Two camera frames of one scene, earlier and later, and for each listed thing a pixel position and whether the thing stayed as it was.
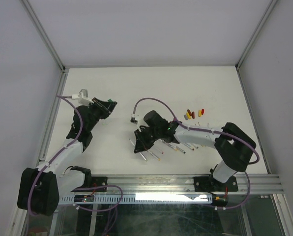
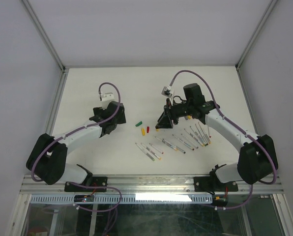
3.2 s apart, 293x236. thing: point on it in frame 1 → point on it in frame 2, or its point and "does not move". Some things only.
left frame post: (43, 34) does not move
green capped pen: (140, 153) → (146, 153)
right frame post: (255, 33) does not move
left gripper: (105, 107) → (121, 120)
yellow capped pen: (153, 154) does not move
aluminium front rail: (262, 182) does not move
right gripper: (141, 145) → (164, 121)
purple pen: (189, 146) does not move
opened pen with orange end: (174, 147) does not move
